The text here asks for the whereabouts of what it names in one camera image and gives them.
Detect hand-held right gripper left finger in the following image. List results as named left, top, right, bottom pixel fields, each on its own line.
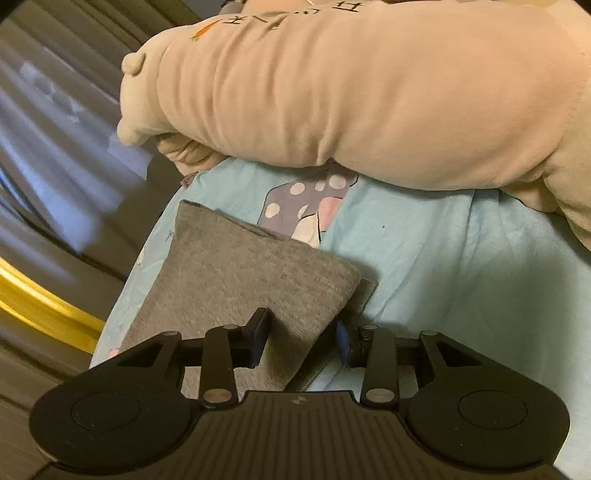
left=115, top=308, right=271, bottom=408

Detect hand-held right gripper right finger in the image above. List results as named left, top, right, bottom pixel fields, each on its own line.
left=335, top=320, right=482, bottom=408

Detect grey pants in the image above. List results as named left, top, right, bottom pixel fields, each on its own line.
left=117, top=199, right=377, bottom=398

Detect blue mushroom print bedsheet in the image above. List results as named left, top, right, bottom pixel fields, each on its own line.
left=92, top=157, right=591, bottom=480

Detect yellow curtain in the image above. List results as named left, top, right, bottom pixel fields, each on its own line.
left=0, top=257, right=107, bottom=343

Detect grey curtain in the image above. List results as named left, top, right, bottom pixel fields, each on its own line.
left=0, top=0, right=204, bottom=282
left=0, top=318, right=100, bottom=480

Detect beige plush toy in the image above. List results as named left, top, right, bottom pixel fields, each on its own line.
left=116, top=0, right=591, bottom=252

